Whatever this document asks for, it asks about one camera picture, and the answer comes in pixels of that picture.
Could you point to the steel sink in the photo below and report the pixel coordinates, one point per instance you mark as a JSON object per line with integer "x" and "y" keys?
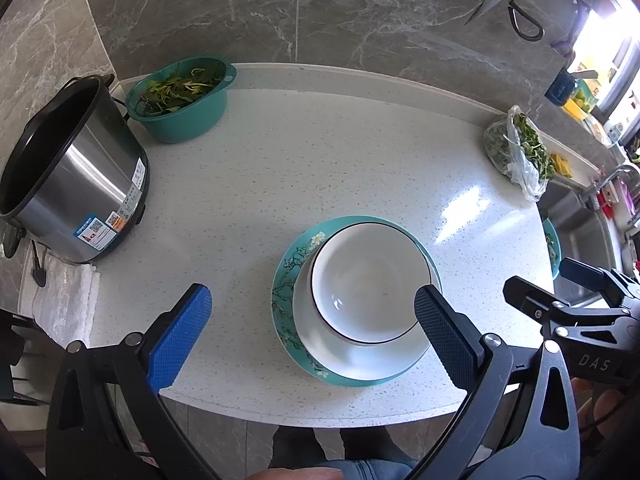
{"x": 585, "y": 240}

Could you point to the clear plastic bag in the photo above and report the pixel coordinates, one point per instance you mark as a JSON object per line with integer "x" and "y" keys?
{"x": 525, "y": 180}

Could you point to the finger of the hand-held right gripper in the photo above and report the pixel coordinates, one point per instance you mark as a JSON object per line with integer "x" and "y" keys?
{"x": 530, "y": 300}
{"x": 582, "y": 272}

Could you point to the large teal floral plate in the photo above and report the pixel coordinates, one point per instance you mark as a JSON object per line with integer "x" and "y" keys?
{"x": 290, "y": 280}

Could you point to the white bowl with red flowers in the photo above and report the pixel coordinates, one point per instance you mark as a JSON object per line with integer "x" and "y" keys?
{"x": 370, "y": 280}

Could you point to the large white bowl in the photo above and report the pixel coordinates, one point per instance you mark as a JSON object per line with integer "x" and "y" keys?
{"x": 345, "y": 360}

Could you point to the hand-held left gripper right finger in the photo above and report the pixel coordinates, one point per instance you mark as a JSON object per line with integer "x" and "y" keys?
{"x": 445, "y": 340}

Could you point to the dark blue utensil holder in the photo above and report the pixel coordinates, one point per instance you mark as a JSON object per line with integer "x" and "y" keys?
{"x": 559, "y": 87}

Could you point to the chrome faucet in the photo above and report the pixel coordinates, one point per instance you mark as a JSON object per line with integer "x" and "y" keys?
{"x": 607, "y": 177}

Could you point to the red holder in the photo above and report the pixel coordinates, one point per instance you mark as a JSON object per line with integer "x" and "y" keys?
{"x": 607, "y": 205}

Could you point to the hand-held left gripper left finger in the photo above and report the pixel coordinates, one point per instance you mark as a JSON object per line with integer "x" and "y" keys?
{"x": 180, "y": 335}

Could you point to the person's dark clothing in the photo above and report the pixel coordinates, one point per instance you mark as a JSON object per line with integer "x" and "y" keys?
{"x": 360, "y": 442}

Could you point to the leafy green vegetables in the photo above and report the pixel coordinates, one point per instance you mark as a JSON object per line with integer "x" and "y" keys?
{"x": 530, "y": 145}
{"x": 175, "y": 87}

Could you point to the person's right hand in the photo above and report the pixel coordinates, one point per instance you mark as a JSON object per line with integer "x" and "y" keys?
{"x": 612, "y": 405}

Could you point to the teal colander bowl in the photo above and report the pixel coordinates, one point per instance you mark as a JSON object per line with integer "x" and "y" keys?
{"x": 185, "y": 125}

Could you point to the white towel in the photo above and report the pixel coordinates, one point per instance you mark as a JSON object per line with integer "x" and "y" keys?
{"x": 65, "y": 300}

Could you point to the steel cooker pot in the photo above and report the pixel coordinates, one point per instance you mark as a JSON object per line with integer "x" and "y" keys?
{"x": 85, "y": 175}

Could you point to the light teal colander basket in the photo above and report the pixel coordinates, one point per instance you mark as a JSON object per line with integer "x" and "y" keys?
{"x": 551, "y": 232}

